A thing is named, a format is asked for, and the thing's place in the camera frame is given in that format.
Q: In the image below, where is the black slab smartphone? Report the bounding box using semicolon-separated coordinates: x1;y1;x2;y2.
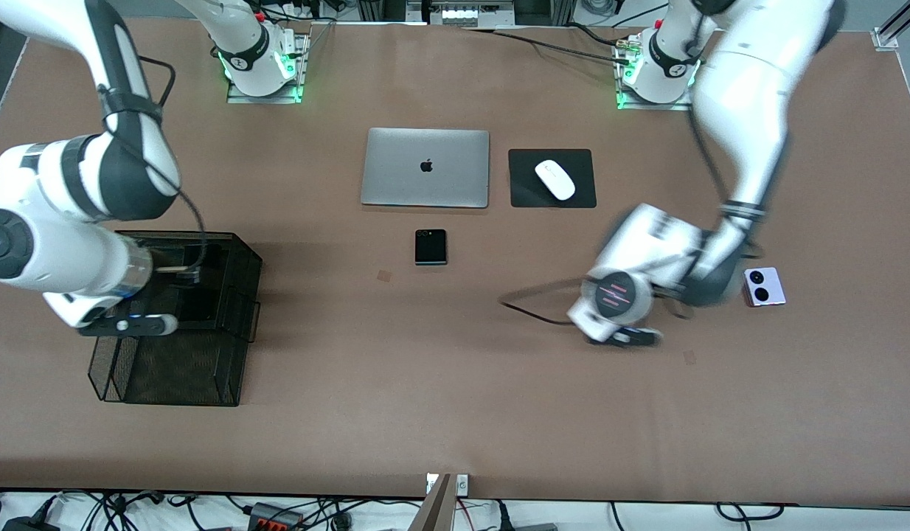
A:
176;243;224;325

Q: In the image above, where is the black flip phone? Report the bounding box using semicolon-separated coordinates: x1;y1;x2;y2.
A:
414;229;448;266

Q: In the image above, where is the lavender flip phone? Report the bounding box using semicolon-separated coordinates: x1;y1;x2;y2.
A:
743;267;787;308

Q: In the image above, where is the black mesh two-tier tray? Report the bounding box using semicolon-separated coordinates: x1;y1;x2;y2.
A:
87;230;263;407

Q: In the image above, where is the silver closed laptop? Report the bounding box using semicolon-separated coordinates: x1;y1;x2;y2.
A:
361;128;491;209

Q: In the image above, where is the black orange power strip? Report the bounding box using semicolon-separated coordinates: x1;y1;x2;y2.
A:
249;501;303;531

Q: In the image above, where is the black mouse pad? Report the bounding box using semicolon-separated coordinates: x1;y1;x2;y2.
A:
508;148;597;209

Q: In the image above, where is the aluminium profile bar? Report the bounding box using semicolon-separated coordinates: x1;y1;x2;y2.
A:
409;473;456;531

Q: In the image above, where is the silver metal terminal block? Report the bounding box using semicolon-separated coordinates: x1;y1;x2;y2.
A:
407;0;516;29

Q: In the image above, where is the white computer mouse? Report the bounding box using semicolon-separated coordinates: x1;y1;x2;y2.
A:
535;159;576;201

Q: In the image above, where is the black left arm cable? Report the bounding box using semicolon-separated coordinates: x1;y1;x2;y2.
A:
498;277;692;327

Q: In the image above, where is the white mounting bracket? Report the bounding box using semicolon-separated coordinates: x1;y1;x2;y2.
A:
426;473;470;496

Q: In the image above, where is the black cable on table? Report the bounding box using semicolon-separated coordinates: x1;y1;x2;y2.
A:
461;22;634;67

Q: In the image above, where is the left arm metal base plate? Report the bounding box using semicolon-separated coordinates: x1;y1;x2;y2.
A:
615;37;695;112

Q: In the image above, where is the black looped floor cable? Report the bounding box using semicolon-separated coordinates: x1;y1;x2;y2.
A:
715;502;785;522

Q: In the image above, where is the aluminium frame corner post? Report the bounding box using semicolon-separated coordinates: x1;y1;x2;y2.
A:
871;0;910;50

